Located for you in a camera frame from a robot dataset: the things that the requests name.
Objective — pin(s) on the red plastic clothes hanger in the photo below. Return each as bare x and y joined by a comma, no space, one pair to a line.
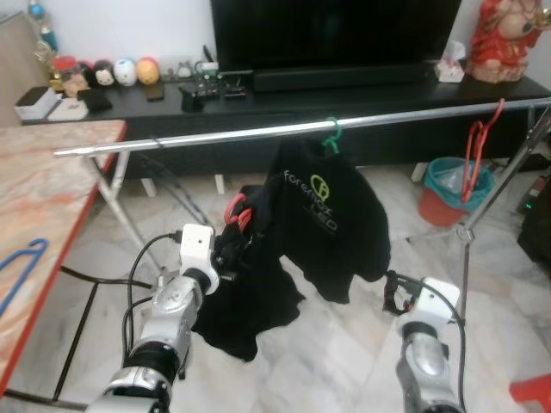
231,206
472,159

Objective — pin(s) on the plain black garment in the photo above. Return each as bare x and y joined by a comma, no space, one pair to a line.
250,310

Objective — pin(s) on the black printed t-shirt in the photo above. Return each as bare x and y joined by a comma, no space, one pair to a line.
327,232

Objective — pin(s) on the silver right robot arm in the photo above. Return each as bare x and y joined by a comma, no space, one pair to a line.
426,370

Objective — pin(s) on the green clothes hanger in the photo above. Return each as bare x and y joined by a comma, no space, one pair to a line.
331,136

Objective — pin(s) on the blue clothes hanger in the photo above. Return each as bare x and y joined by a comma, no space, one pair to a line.
21,267

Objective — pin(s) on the red bin with green bag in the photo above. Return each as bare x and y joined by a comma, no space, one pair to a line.
443,206

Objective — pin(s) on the black TV console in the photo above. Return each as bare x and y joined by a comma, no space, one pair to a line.
387,142

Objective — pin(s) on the red plastic stool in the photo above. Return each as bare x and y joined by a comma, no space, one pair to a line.
532,391

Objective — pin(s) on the green circuit board device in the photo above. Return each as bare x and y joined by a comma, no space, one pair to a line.
208,77

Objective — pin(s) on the black phone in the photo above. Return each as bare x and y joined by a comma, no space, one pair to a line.
155,91

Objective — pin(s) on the small grey toy figure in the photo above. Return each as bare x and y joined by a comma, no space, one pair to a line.
186,72

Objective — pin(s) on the marble-pattern folding table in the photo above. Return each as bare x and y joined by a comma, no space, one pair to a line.
43,189

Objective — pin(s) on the orange round plush toy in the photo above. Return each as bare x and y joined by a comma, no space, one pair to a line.
148,70

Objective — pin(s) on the small black stand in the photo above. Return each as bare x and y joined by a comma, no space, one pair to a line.
96,101

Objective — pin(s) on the white round plush toy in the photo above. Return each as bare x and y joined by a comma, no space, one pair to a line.
126,71

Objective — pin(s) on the flat white box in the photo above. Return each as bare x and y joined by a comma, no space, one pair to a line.
67,110

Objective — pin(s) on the black round plush toy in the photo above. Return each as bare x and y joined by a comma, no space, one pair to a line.
104,74

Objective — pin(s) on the small white pink ornament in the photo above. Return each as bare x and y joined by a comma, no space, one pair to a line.
449,67

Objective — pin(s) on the black television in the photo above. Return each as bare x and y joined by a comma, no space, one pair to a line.
336,34

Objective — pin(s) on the red seated figurine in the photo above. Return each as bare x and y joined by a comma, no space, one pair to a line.
504,43

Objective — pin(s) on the light wooden cabinet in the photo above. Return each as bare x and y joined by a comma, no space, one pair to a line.
17,69

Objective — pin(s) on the blue trophy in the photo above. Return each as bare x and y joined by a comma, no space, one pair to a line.
39,21

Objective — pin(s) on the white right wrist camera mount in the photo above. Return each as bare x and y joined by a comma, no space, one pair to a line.
435,297

